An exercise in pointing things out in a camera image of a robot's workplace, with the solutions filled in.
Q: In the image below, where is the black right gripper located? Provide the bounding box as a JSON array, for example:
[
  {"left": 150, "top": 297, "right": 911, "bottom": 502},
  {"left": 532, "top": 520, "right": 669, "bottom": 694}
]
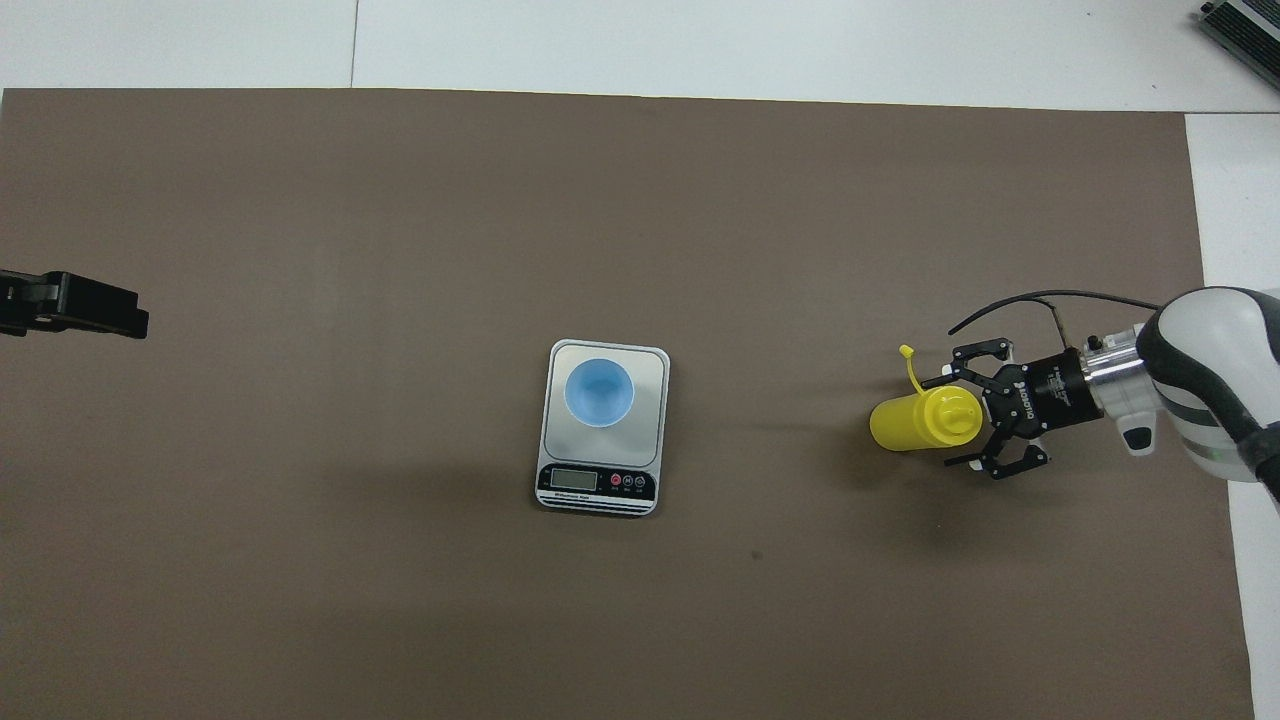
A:
[{"left": 922, "top": 340, "right": 1104, "bottom": 482}]

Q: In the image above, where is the yellow squeeze bottle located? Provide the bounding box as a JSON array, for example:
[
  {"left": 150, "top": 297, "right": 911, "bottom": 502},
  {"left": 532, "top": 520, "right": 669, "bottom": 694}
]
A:
[{"left": 869, "top": 345, "right": 985, "bottom": 454}]

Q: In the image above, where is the light blue plastic cup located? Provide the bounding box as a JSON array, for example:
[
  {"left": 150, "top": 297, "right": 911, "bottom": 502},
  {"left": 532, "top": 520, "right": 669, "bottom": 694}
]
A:
[{"left": 564, "top": 357, "right": 635, "bottom": 429}]

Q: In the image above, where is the silver digital kitchen scale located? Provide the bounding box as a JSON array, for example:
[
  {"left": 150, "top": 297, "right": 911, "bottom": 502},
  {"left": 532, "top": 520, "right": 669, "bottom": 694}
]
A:
[{"left": 535, "top": 339, "right": 671, "bottom": 518}]

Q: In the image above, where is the brown paper table mat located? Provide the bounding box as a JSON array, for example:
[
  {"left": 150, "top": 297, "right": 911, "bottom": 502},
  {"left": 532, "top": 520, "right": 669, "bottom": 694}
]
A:
[{"left": 0, "top": 88, "right": 1257, "bottom": 720}]

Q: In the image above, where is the grey ribbed metal box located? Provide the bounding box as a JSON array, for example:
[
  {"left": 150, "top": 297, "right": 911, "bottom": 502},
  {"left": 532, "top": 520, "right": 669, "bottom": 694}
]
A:
[{"left": 1198, "top": 0, "right": 1280, "bottom": 93}]

